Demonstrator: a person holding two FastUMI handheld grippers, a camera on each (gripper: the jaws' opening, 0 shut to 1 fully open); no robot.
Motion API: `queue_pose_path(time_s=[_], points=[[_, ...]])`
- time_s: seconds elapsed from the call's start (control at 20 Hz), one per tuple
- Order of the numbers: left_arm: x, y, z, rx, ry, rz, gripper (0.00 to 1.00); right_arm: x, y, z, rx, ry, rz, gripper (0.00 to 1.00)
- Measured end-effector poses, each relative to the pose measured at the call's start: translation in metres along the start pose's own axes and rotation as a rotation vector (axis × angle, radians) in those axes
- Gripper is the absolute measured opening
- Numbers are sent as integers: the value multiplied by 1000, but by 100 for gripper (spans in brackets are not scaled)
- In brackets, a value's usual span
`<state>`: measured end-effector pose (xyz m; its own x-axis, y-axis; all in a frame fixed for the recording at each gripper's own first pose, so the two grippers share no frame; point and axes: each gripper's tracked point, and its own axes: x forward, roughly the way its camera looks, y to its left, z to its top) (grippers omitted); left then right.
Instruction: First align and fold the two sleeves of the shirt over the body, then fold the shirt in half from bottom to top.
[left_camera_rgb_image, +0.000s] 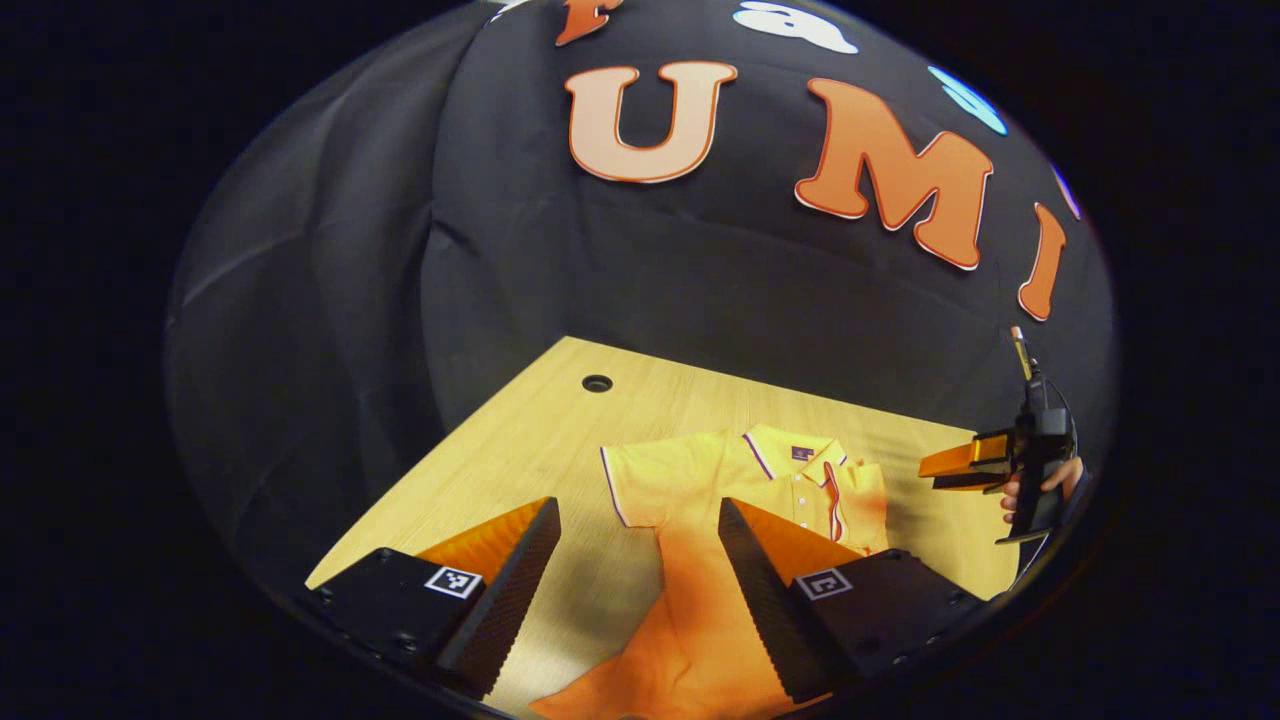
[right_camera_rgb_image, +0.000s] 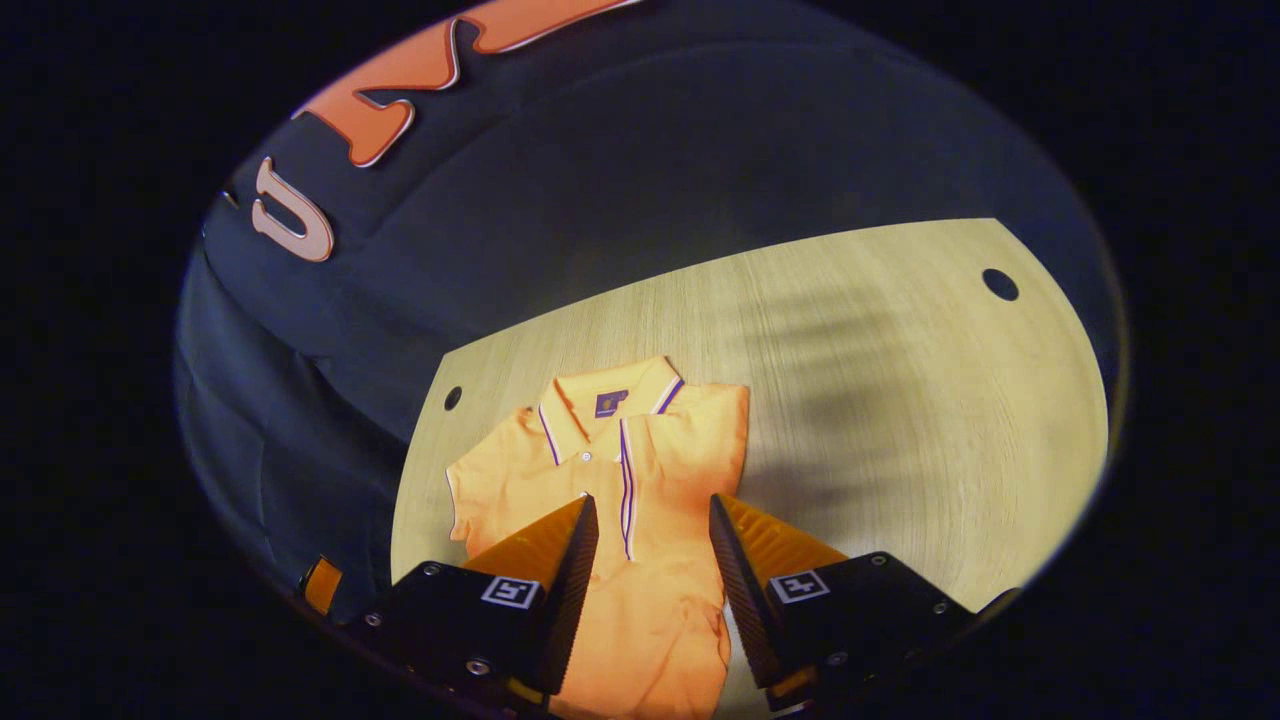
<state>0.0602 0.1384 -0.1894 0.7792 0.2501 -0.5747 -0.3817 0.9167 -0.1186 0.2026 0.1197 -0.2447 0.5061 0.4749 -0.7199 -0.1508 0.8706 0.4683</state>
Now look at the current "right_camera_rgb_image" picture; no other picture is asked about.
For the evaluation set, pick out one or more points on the orange polo T-shirt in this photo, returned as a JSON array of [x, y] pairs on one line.
[[660, 600]]

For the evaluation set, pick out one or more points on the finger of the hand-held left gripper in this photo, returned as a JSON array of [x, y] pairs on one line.
[[322, 585]]

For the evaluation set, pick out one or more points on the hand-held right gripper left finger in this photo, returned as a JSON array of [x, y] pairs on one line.
[[570, 600]]

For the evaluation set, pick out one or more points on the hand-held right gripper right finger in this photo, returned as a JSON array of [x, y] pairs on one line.
[[745, 600]]

